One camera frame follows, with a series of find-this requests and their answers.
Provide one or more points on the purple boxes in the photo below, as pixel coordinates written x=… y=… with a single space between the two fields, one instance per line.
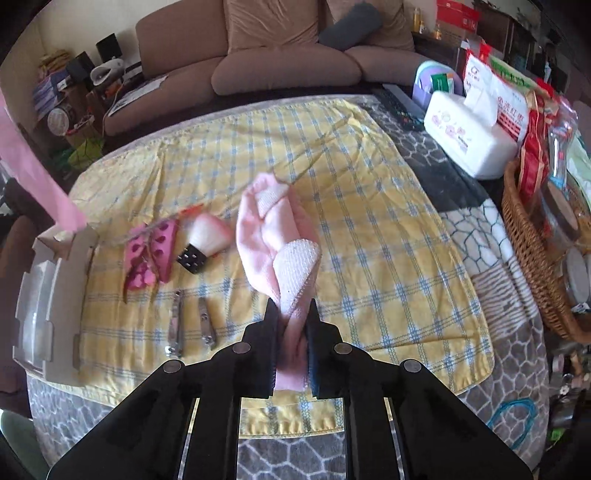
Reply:
x=48 y=92

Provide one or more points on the white papers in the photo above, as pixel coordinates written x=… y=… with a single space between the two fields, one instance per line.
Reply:
x=138 y=92

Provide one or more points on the red box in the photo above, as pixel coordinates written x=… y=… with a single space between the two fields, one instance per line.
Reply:
x=457 y=16

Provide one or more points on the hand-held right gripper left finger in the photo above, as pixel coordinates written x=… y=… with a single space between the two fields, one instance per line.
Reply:
x=270 y=341

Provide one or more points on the white red printed bag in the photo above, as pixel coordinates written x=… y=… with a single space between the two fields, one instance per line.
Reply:
x=503 y=101

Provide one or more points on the brown sofa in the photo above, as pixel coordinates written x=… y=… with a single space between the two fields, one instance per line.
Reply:
x=286 y=69

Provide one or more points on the yellow plaid cloth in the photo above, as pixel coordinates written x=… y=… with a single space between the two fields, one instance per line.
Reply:
x=369 y=230

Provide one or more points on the pink fluffy sock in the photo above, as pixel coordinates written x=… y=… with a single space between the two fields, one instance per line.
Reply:
x=263 y=230

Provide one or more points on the metal nail clipper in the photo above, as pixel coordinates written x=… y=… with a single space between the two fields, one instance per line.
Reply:
x=175 y=323
x=207 y=323

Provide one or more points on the wicker basket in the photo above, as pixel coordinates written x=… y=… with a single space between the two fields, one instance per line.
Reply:
x=521 y=249

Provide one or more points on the light pink toe separator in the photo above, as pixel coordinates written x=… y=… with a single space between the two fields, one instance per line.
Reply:
x=164 y=249

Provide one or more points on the black remote control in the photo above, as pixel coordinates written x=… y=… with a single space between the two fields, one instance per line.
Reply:
x=399 y=110

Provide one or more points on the grey cushion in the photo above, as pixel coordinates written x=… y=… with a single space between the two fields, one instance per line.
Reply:
x=351 y=25

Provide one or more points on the round tin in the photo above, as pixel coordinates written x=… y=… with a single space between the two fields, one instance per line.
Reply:
x=60 y=121

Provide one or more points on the purple container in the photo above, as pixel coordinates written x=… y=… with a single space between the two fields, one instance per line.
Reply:
x=427 y=74

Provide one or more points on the magenta toe separator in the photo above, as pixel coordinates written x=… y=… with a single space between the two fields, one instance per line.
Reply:
x=138 y=270

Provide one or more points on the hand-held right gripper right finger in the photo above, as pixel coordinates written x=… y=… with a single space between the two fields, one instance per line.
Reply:
x=316 y=350

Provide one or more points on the red gold snack packet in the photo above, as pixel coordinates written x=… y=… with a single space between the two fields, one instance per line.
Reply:
x=533 y=147

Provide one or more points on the clear jar brown lid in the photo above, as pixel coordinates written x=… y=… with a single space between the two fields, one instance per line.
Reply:
x=561 y=212

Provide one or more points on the white tissue pack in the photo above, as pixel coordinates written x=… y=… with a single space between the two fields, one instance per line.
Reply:
x=461 y=138

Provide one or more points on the white grey handheld appliance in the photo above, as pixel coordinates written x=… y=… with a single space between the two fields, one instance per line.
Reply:
x=108 y=71

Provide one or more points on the white cardboard box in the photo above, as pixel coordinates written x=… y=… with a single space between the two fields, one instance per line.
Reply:
x=60 y=263

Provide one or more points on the green bag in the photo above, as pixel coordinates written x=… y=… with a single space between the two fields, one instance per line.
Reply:
x=85 y=154

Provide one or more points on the clear plastic box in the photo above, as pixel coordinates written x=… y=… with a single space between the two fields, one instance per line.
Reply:
x=34 y=323

